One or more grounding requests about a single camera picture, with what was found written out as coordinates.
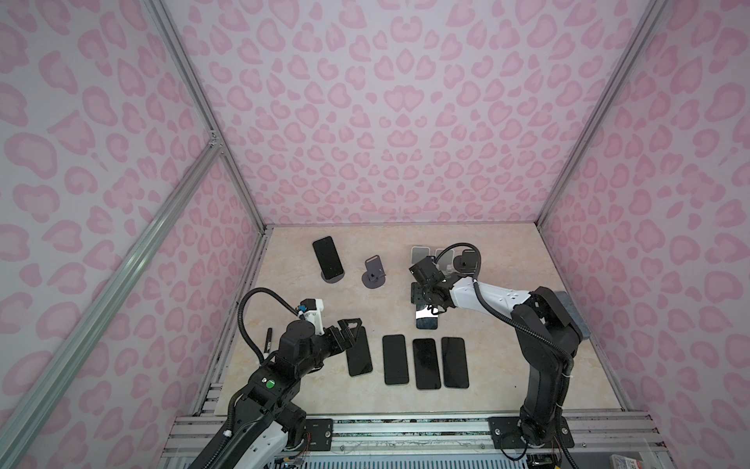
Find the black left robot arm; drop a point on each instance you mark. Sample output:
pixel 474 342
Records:
pixel 262 420

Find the black white marker pen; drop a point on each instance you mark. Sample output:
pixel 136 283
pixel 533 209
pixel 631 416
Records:
pixel 268 341

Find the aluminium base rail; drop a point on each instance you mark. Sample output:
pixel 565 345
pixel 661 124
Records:
pixel 477 440

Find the grey felt pad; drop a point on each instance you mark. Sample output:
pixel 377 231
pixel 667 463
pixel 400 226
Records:
pixel 575 315

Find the black stand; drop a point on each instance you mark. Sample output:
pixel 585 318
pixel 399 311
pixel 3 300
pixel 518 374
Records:
pixel 467 263

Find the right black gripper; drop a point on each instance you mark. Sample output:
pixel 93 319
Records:
pixel 423 296

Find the grey round stand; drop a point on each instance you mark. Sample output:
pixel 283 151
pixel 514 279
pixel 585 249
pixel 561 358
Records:
pixel 334 279
pixel 374 276

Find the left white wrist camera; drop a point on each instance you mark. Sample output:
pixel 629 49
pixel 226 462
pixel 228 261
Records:
pixel 310 310

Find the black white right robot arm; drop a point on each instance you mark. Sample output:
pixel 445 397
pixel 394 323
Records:
pixel 547 335

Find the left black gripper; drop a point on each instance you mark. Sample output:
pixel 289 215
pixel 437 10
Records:
pixel 338 337

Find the silver folding phone stand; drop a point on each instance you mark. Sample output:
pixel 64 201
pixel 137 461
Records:
pixel 444 260

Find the purple edged black phone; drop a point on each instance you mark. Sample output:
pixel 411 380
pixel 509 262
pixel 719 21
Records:
pixel 455 365

